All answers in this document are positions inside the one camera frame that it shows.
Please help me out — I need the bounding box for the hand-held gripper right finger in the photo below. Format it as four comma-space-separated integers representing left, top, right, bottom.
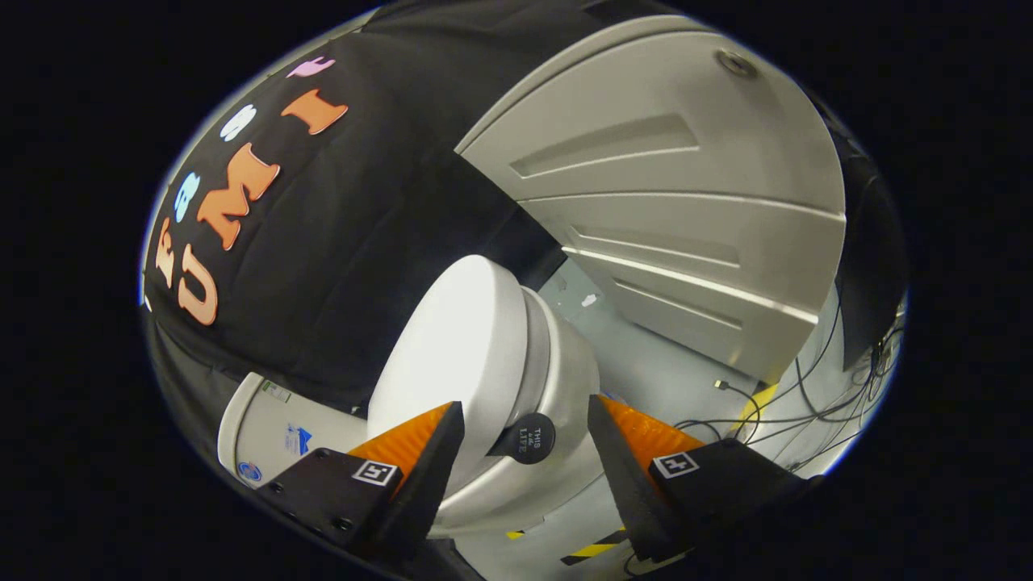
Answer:
587, 395, 822, 563

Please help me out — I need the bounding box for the white toilet bowl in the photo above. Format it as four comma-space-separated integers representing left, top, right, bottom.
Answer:
432, 311, 604, 535

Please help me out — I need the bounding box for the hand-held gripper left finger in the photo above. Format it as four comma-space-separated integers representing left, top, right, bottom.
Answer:
257, 401, 466, 562

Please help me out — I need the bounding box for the tangle of black cables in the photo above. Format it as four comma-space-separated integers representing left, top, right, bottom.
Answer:
672, 323, 898, 473

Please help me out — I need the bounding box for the white drawer cabinet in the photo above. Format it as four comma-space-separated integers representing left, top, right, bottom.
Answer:
454, 15, 848, 385

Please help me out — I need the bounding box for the yellow black floor tape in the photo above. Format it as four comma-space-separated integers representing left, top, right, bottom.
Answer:
505, 382, 782, 566

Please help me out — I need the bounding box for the black round lid handle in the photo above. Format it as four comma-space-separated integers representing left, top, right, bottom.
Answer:
486, 412, 557, 466

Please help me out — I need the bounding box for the white toilet lid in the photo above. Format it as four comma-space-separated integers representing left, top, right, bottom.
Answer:
366, 254, 530, 495

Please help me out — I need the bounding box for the black backdrop cloth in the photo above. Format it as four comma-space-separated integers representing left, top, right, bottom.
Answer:
141, 0, 687, 453

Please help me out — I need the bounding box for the white toilet tank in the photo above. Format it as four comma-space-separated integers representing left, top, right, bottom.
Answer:
216, 371, 374, 487

